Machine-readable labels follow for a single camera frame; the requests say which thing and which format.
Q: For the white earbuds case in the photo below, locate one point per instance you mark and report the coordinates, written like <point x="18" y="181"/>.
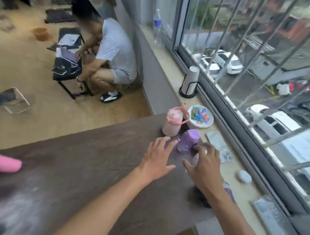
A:
<point x="244" y="177"/>

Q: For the pink rounded object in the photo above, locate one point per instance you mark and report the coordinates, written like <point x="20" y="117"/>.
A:
<point x="9" y="164"/>

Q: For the black and white sandal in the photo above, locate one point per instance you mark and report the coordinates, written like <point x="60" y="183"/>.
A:
<point x="110" y="97"/>

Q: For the grey tablet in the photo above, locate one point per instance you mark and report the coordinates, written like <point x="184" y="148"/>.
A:
<point x="67" y="55"/>

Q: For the person's right thumb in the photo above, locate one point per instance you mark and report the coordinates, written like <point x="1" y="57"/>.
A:
<point x="188" y="166"/>

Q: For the metal window bars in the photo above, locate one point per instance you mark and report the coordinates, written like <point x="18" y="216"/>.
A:
<point x="266" y="43"/>

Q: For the purple water bottle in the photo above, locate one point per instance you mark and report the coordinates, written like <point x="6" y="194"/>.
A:
<point x="187" y="141"/>

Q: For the white papers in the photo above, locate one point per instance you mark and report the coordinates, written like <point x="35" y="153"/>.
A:
<point x="69" y="39"/>

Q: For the paper cups in black holder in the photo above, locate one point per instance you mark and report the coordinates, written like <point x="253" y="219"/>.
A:
<point x="190" y="81"/>

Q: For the small purple object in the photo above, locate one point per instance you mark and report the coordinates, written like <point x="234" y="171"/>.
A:
<point x="229" y="192"/>

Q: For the white van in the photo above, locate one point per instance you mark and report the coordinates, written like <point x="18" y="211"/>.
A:
<point x="283" y="130"/>

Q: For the person's left thumb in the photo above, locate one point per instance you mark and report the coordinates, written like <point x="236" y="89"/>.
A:
<point x="168" y="168"/>

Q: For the person's left hand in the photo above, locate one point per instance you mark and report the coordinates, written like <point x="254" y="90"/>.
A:
<point x="155" y="159"/>

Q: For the person's right hand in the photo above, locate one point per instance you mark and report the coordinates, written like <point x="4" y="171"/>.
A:
<point x="208" y="174"/>

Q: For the pile of colourful paper pieces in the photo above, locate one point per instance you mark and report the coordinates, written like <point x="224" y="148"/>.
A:
<point x="199" y="114"/>

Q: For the grey window frame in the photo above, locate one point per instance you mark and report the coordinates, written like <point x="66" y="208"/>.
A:
<point x="232" y="116"/>

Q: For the clear plastic water bottle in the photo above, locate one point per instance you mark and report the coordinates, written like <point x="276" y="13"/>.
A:
<point x="158" y="29"/>

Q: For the white car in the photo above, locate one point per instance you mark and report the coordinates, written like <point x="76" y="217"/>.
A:
<point x="230" y="61"/>
<point x="209" y="66"/>

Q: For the dark floor mat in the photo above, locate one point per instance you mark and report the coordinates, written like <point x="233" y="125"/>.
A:
<point x="59" y="15"/>

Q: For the folding stool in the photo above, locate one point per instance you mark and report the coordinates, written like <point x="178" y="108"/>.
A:
<point x="13" y="100"/>

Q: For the black chair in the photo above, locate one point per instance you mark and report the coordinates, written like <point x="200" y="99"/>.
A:
<point x="65" y="72"/>

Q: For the person's left forearm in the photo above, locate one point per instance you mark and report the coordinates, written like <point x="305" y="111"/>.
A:
<point x="104" y="208"/>

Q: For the person's right forearm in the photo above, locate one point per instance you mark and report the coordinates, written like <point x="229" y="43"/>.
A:
<point x="230" y="215"/>

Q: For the stack of white plates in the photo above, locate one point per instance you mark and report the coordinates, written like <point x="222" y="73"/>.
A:
<point x="208" y="122"/>

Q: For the orange basket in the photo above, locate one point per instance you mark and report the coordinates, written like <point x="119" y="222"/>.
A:
<point x="41" y="34"/>

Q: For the pink water bottle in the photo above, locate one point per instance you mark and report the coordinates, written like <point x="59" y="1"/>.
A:
<point x="172" y="122"/>

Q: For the black phone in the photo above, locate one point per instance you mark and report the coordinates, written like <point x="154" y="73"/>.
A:
<point x="59" y="71"/>

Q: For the white smartphone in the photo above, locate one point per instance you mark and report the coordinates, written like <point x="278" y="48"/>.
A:
<point x="216" y="141"/>

